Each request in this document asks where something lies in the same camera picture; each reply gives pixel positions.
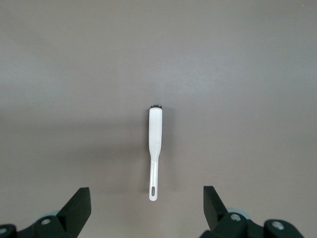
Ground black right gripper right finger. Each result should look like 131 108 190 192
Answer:
200 185 305 238

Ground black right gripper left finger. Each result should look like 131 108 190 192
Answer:
0 187 92 238

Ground beige hand brush black bristles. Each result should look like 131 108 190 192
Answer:
148 105 163 202

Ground brown table cover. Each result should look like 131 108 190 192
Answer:
0 0 317 238

